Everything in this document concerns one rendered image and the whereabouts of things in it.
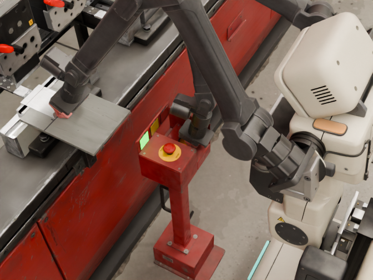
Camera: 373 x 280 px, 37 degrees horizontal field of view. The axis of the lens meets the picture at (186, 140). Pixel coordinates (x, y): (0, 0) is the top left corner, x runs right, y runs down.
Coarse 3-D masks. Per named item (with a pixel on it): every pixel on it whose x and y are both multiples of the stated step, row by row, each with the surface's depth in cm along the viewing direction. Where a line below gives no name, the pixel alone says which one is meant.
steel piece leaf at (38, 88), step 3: (39, 84) 165; (36, 87) 165; (39, 87) 165; (42, 87) 165; (33, 90) 164; (36, 90) 164; (39, 90) 164; (30, 93) 163; (33, 93) 163; (36, 93) 163; (27, 96) 162; (30, 96) 162; (33, 96) 162; (24, 99) 162; (27, 99) 162; (30, 99) 162; (21, 102) 161; (24, 102) 161; (27, 102) 161
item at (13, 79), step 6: (36, 54) 154; (30, 60) 153; (36, 60) 155; (24, 66) 152; (30, 66) 154; (36, 66) 158; (18, 72) 150; (24, 72) 153; (30, 72) 156; (12, 78) 151; (18, 78) 151; (24, 78) 155; (18, 84) 154
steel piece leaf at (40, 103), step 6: (42, 90) 164; (48, 90) 164; (36, 96) 162; (42, 96) 162; (48, 96) 162; (30, 102) 161; (36, 102) 161; (42, 102) 161; (48, 102) 161; (36, 108) 159; (42, 108) 159; (48, 108) 159; (48, 114) 158; (54, 114) 156
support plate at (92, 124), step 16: (96, 96) 162; (32, 112) 159; (80, 112) 158; (96, 112) 158; (112, 112) 158; (128, 112) 157; (48, 128) 155; (64, 128) 154; (80, 128) 154; (96, 128) 154; (112, 128) 154; (80, 144) 150; (96, 144) 150
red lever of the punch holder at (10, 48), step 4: (0, 44) 132; (4, 44) 133; (16, 44) 138; (0, 48) 130; (4, 48) 132; (8, 48) 133; (12, 48) 134; (16, 48) 136; (20, 48) 136; (0, 52) 131; (4, 52) 133; (8, 52) 134; (20, 52) 137
